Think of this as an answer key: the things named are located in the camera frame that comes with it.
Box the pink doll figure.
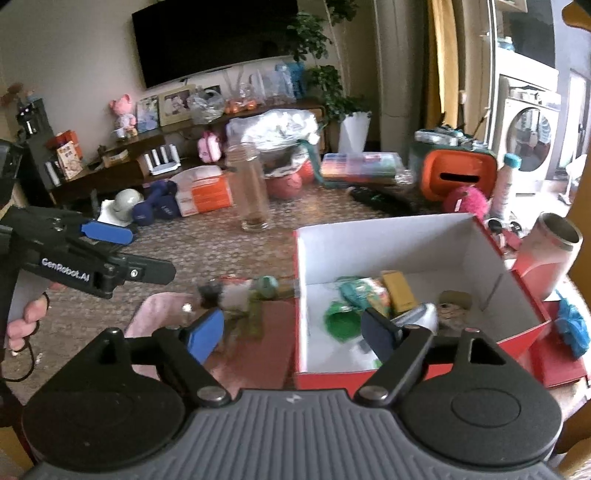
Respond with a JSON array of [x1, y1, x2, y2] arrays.
[[109, 93, 138, 138]]

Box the green wet wipes pack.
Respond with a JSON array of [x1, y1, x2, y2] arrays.
[[339, 276, 393, 317]]

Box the black water dispenser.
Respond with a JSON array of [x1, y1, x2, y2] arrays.
[[16, 99, 54, 204]]

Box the colourful keychain toy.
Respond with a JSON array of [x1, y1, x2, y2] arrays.
[[182, 274, 282, 317]]

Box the small yellow box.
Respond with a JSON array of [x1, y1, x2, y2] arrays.
[[381, 270, 419, 315]]

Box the grey green cap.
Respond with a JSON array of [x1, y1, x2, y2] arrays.
[[113, 189, 145, 217]]

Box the orange tissue box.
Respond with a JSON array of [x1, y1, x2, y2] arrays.
[[173, 166, 232, 217]]

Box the green potted plant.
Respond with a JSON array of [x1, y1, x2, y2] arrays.
[[286, 0, 372, 155]]

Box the white washing machine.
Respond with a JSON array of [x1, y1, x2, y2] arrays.
[[492, 74, 561, 195]]

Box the small pink bottle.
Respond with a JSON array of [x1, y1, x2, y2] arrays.
[[198, 130, 220, 162]]

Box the red notebook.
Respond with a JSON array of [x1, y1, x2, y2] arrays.
[[531, 300, 589, 388]]

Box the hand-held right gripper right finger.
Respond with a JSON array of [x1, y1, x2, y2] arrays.
[[353, 309, 509, 409]]

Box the blue picture card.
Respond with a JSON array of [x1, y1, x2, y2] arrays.
[[136, 96, 160, 132]]

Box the printed snack box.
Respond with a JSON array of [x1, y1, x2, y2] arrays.
[[55, 141, 85, 181]]

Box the bag of oranges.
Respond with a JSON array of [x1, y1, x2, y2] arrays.
[[224, 99, 259, 116]]

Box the wooden television cabinet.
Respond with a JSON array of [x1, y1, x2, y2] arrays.
[[48, 102, 326, 204]]

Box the pink towel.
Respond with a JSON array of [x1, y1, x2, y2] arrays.
[[124, 293, 298, 393]]

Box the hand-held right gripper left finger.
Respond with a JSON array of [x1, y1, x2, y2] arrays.
[[78, 308, 230, 409]]

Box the black remote control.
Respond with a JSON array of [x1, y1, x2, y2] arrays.
[[348, 185, 421, 215]]

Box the clear glass bottle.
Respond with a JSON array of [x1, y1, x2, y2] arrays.
[[225, 142, 270, 233]]

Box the yellow curtain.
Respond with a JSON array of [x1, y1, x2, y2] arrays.
[[427, 0, 462, 134]]

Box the teal ribbon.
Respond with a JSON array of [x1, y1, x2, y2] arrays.
[[295, 137, 324, 183]]

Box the green plastic wrapper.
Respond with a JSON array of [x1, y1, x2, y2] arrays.
[[323, 300, 363, 342]]

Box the small clear plastic bag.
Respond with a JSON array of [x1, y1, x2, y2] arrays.
[[187, 88, 225, 123]]

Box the black hair tie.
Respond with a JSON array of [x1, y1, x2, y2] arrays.
[[0, 337, 38, 384]]

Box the orange and green organizer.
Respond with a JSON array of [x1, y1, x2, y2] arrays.
[[409, 129, 499, 201]]

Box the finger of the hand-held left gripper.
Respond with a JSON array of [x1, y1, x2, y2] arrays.
[[81, 220, 136, 246], [113, 254, 177, 286]]

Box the black television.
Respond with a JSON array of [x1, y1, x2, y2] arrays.
[[131, 0, 300, 90]]

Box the white standing air conditioner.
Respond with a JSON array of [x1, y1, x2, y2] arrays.
[[374, 0, 435, 158]]

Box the colourful plastic storage case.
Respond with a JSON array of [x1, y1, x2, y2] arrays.
[[321, 152, 404, 185]]

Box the red cardboard box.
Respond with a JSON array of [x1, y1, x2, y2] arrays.
[[293, 213, 552, 393]]

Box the person's left hand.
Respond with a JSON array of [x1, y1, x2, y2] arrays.
[[7, 293, 51, 354]]

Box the large clear plastic bag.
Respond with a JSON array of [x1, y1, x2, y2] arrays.
[[226, 108, 324, 181]]

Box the white router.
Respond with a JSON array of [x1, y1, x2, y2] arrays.
[[143, 144, 181, 176]]

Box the blue crumpled plastic bag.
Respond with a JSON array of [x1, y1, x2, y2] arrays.
[[554, 291, 591, 358]]

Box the wooden photo frame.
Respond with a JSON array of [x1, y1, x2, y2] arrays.
[[158, 90, 197, 126]]

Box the blue dumbbell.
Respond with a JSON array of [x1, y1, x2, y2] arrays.
[[154, 198, 182, 221], [131, 182, 178, 227]]

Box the blue plastic bags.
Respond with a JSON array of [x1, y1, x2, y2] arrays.
[[256, 62, 305, 104]]

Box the pink white tumbler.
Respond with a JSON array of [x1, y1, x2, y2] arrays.
[[512, 212, 583, 301]]

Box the pink fluffy ball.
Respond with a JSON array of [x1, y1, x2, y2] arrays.
[[443, 185, 490, 215]]

